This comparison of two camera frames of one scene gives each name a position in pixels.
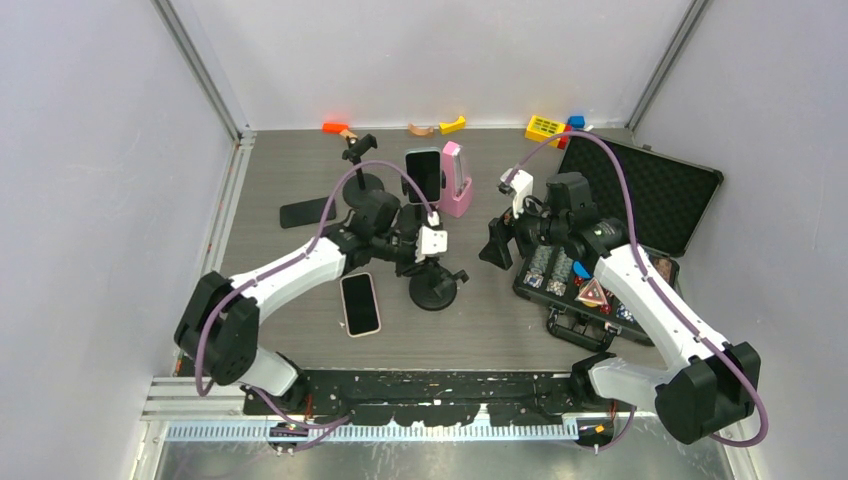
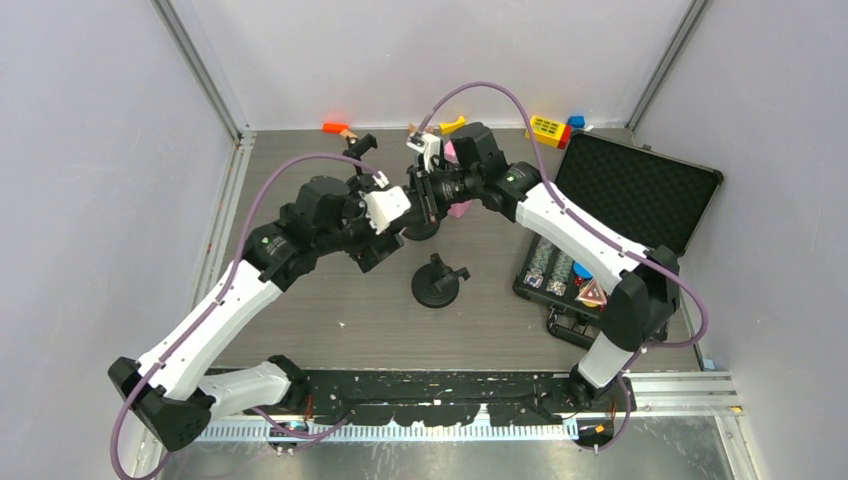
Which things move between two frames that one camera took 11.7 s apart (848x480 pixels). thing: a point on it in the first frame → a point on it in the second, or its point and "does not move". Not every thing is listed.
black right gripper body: x=531 y=231 → x=436 y=190
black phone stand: x=435 y=288 does not move
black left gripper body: x=406 y=259 → x=357 y=240
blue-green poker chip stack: x=563 y=266 does not move
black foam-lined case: x=671 y=197 does not move
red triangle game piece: x=593 y=292 does not move
